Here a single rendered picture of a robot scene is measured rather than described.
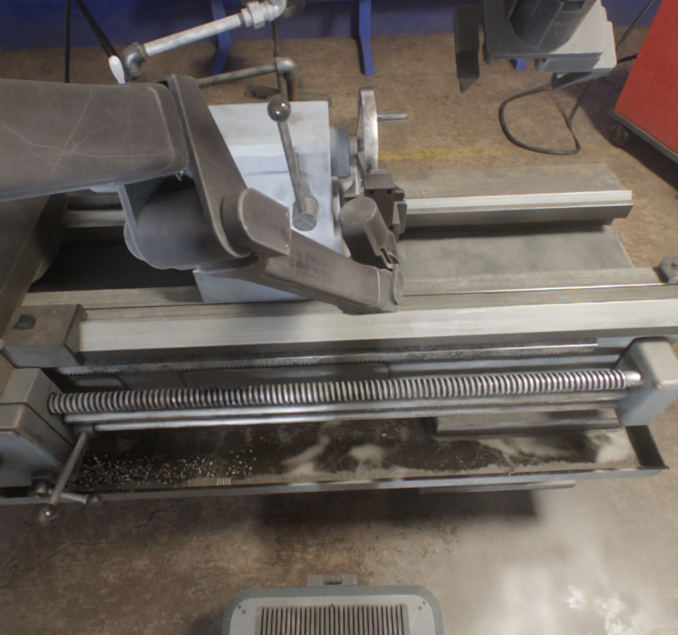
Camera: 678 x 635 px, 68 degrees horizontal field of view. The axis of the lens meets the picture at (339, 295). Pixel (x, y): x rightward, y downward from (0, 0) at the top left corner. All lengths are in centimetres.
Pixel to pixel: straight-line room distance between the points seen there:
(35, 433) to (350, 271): 78
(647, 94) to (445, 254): 197
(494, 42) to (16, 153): 38
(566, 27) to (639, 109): 264
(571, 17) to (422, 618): 125
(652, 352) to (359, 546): 99
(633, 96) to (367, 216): 255
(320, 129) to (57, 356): 66
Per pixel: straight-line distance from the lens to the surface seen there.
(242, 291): 103
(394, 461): 134
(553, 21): 48
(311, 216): 89
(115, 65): 94
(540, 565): 177
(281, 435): 137
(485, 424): 134
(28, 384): 115
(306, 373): 113
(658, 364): 121
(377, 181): 73
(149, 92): 35
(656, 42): 304
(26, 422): 114
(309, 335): 100
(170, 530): 179
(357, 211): 70
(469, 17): 54
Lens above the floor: 165
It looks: 51 degrees down
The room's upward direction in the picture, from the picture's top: 2 degrees counter-clockwise
